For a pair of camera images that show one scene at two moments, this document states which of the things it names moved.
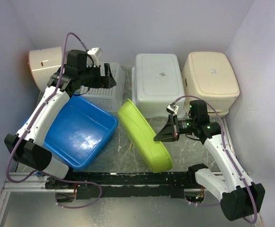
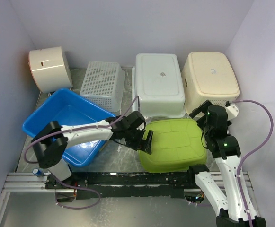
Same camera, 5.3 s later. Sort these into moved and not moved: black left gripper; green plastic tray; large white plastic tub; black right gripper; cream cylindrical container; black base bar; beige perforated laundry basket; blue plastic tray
Moved: black right gripper; green plastic tray; black left gripper
Not moved: cream cylindrical container; blue plastic tray; black base bar; large white plastic tub; beige perforated laundry basket
